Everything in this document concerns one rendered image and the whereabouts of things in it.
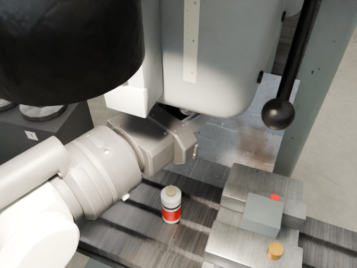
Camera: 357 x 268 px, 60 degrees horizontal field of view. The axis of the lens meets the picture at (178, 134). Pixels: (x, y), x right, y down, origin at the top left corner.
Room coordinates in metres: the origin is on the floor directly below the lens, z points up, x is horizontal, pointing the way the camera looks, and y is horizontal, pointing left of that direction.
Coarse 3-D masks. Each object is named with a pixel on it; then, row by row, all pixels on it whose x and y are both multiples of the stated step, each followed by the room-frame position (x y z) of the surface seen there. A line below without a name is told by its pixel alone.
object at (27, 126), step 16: (0, 112) 0.46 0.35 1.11; (16, 112) 0.46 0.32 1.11; (32, 112) 0.44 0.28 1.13; (48, 112) 0.44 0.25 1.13; (64, 112) 0.46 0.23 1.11; (80, 112) 0.48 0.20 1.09; (0, 128) 0.44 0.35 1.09; (16, 128) 0.42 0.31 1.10; (32, 128) 0.42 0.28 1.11; (48, 128) 0.41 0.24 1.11; (64, 128) 0.43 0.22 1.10; (80, 128) 0.47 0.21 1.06; (0, 144) 0.44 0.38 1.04; (16, 144) 0.43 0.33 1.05; (32, 144) 0.42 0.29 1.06; (64, 144) 0.41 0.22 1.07; (0, 160) 0.45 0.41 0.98
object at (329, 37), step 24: (336, 0) 0.60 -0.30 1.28; (288, 24) 0.63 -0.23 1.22; (312, 24) 0.61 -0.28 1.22; (336, 24) 0.59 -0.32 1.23; (288, 48) 0.62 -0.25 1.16; (312, 48) 0.61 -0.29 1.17; (336, 48) 0.59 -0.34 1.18; (312, 72) 0.60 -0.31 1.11; (312, 96) 0.59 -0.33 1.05; (312, 120) 0.59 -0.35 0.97; (288, 144) 0.60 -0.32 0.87; (288, 168) 0.59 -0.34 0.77
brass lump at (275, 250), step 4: (272, 244) 0.22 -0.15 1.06; (276, 244) 0.22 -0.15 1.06; (268, 248) 0.21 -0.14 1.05; (272, 248) 0.21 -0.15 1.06; (276, 248) 0.21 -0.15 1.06; (280, 248) 0.21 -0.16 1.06; (268, 252) 0.21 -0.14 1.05; (272, 252) 0.20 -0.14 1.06; (276, 252) 0.20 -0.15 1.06; (280, 252) 0.20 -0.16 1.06; (268, 256) 0.20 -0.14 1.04; (272, 256) 0.20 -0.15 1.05; (276, 256) 0.20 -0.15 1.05; (280, 256) 0.20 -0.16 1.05
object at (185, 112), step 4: (164, 104) 0.31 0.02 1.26; (164, 108) 0.31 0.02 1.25; (168, 108) 0.31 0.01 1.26; (168, 112) 0.31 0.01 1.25; (172, 112) 0.30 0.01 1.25; (176, 112) 0.30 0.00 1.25; (180, 112) 0.30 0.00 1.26; (184, 112) 0.30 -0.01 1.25; (188, 112) 0.30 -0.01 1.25; (192, 112) 0.31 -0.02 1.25; (176, 116) 0.30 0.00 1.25; (180, 116) 0.30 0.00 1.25; (184, 116) 0.30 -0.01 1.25
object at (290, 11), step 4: (288, 0) 0.38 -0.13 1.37; (292, 0) 0.38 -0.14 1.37; (296, 0) 0.38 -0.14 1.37; (300, 0) 0.38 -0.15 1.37; (288, 4) 0.38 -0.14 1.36; (292, 4) 0.38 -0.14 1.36; (296, 4) 0.38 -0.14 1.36; (300, 4) 0.38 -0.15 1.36; (284, 8) 0.38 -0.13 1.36; (288, 8) 0.38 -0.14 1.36; (292, 8) 0.38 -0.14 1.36; (296, 8) 0.38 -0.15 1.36; (300, 8) 0.38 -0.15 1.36; (288, 12) 0.38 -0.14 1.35; (292, 12) 0.38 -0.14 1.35; (296, 12) 0.38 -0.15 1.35; (288, 16) 0.39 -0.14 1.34
